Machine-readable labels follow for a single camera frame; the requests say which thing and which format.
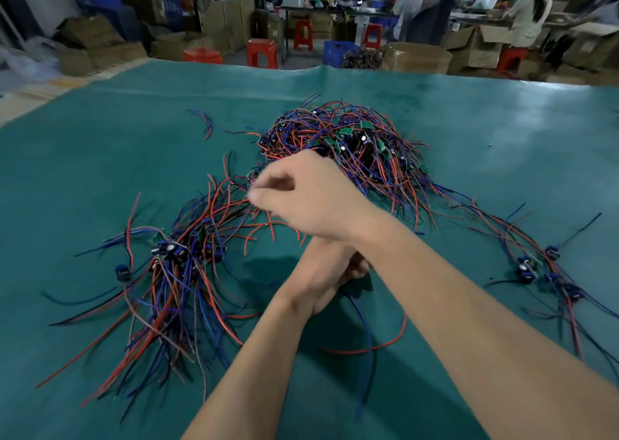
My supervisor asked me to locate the person's left hand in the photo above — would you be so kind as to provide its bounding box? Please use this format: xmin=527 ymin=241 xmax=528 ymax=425
xmin=284 ymin=236 xmax=371 ymax=316

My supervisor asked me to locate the person's right hand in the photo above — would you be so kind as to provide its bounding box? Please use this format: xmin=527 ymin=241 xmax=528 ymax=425
xmin=248 ymin=150 xmax=388 ymax=244

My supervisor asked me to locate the person's right forearm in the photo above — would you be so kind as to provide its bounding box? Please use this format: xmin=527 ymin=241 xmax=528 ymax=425
xmin=359 ymin=208 xmax=619 ymax=440

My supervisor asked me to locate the person's left forearm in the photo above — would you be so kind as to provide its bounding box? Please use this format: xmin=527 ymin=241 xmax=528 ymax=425
xmin=181 ymin=287 xmax=316 ymax=440

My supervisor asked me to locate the blue plastic crate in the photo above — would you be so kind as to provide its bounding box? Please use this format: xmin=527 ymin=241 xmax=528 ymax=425
xmin=322 ymin=40 xmax=361 ymax=68

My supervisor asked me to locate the low brown cardboard box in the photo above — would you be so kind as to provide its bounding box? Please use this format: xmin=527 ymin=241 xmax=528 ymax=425
xmin=150 ymin=31 xmax=214 ymax=62

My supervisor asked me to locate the tall brown cardboard box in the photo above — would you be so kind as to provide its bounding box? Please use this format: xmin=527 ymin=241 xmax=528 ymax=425
xmin=198 ymin=0 xmax=256 ymax=54

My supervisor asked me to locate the green table mat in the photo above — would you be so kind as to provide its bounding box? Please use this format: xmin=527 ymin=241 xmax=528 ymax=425
xmin=0 ymin=59 xmax=619 ymax=440

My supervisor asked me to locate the closed brown cardboard box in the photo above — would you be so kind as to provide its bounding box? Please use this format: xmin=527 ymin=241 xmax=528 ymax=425
xmin=381 ymin=42 xmax=453 ymax=75

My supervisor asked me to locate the long brown cardboard box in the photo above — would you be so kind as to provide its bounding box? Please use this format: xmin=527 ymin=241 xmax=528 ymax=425
xmin=58 ymin=41 xmax=149 ymax=78

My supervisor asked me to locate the flat brown cardboard box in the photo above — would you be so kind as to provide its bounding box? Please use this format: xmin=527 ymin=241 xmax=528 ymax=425
xmin=57 ymin=14 xmax=126 ymax=50

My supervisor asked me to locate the open brown cardboard box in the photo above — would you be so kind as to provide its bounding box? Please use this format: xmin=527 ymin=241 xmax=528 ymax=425
xmin=442 ymin=24 xmax=511 ymax=71

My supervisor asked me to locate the large brown cardboard box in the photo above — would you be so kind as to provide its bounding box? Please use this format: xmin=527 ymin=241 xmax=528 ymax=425
xmin=562 ymin=22 xmax=619 ymax=71

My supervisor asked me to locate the short blue red wire piece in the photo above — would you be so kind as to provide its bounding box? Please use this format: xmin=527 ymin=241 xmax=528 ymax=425
xmin=187 ymin=109 xmax=214 ymax=141

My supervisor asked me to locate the large heap of wired circuit boards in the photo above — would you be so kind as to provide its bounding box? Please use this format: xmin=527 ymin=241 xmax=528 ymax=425
xmin=244 ymin=93 xmax=436 ymax=232

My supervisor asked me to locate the spread pile of wired modules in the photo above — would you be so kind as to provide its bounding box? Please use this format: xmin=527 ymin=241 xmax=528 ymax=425
xmin=37 ymin=153 xmax=310 ymax=423

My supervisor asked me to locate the dark wire bundle on floor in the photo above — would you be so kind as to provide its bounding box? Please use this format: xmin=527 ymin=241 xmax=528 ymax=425
xmin=342 ymin=47 xmax=384 ymax=70

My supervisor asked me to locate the loose string of wired modules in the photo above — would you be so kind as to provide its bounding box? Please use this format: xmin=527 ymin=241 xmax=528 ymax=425
xmin=433 ymin=185 xmax=619 ymax=375

